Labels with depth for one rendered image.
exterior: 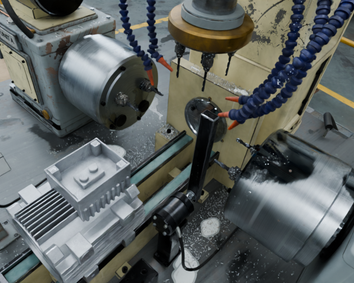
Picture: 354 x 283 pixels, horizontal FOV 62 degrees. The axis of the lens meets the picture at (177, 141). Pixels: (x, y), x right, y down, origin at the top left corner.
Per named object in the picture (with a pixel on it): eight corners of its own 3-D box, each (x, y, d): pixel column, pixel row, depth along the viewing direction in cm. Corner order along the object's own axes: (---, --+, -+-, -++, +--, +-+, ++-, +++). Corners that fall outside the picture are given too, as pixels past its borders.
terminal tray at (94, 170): (99, 159, 66) (95, 136, 61) (132, 186, 62) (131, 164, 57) (50, 191, 59) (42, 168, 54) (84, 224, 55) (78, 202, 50)
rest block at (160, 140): (165, 145, 109) (167, 121, 101) (179, 155, 106) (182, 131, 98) (154, 154, 106) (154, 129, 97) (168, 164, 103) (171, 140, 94)
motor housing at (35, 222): (94, 189, 79) (85, 138, 65) (145, 234, 71) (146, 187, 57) (23, 242, 67) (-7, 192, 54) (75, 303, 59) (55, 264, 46)
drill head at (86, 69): (98, 72, 119) (90, 8, 101) (166, 114, 103) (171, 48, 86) (41, 98, 104) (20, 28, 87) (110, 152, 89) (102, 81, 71)
